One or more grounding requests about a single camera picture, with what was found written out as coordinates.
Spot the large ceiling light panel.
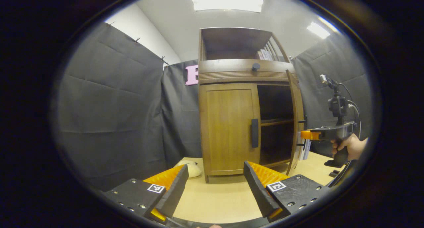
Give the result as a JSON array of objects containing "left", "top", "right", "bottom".
[{"left": 191, "top": 0, "right": 264, "bottom": 13}]

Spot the wooden inner cabinet shelf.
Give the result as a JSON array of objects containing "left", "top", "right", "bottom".
[{"left": 261, "top": 119, "right": 294, "bottom": 127}]

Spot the wooden double-door shoe cabinet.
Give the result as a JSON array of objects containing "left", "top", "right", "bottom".
[{"left": 198, "top": 27, "right": 307, "bottom": 184}]

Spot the wooden drawer with black knob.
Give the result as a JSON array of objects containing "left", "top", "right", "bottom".
[{"left": 199, "top": 59, "right": 298, "bottom": 85}]

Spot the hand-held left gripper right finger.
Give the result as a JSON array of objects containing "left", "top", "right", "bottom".
[{"left": 243, "top": 161, "right": 332, "bottom": 222}]

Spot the small ceiling light panel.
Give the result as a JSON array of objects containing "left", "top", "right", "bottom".
[{"left": 306, "top": 22, "right": 331, "bottom": 40}]

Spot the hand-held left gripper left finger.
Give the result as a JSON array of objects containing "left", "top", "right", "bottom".
[{"left": 103, "top": 164, "right": 189, "bottom": 222}]

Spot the cream plush toy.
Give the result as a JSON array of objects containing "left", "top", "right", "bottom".
[{"left": 175, "top": 160, "right": 202, "bottom": 178}]

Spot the wooden shoe cabinet door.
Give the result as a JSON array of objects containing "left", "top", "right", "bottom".
[
  {"left": 286, "top": 70, "right": 306, "bottom": 176},
  {"left": 200, "top": 83, "right": 262, "bottom": 176}
]

